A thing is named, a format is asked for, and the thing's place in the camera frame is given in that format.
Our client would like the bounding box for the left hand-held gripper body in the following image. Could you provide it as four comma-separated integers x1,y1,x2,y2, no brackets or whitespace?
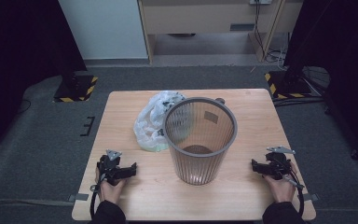
96,149,129,187

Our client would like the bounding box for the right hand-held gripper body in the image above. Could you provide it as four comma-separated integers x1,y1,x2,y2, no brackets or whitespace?
262,146,296,181

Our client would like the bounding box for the white translucent plastic bag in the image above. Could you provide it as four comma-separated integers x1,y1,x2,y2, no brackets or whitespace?
132,90,187,153

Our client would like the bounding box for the grey translucent ribbed trash bin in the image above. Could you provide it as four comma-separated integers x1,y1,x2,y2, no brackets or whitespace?
162,96,239,187

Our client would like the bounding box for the person's right hand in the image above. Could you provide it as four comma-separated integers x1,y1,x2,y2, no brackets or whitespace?
262,161,298,204

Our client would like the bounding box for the person's left hand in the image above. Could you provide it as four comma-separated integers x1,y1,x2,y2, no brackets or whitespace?
94,167,129,205

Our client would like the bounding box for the grey tape strip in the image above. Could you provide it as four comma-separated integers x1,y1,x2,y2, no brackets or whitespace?
67,192,90,203
301,192,320,203

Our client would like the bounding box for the black stand with striped base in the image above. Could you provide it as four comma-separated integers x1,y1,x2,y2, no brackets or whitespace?
53,55,99,104
264,55,313,100

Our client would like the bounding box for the black curtain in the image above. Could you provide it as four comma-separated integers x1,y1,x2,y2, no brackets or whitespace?
0,0,88,164
283,0,358,164

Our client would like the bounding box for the white cabinet panel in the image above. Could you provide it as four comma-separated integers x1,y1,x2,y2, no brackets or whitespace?
58,0,149,61

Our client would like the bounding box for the light wooden desk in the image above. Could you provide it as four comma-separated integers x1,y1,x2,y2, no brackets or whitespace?
137,0,306,65

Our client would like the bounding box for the left hand-held gripper black cable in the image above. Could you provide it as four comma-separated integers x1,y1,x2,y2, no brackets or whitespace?
89,174,107,219

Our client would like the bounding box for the hand-held gripper black cable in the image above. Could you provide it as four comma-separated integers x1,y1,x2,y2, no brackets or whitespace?
280,159,306,217
89,174,107,219

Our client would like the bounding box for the right hand-held gripper black cable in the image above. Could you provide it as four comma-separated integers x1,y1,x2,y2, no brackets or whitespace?
280,159,306,217

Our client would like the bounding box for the black floor cable bundle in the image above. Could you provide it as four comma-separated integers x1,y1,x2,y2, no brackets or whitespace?
272,94,324,108

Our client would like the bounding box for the thin black floor cable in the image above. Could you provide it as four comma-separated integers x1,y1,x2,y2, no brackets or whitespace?
16,98,33,115

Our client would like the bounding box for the white floor cable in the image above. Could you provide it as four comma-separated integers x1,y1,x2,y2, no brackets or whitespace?
265,46,290,72

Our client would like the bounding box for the black hanging power cable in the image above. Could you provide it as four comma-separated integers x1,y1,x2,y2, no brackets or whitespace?
254,2,268,59

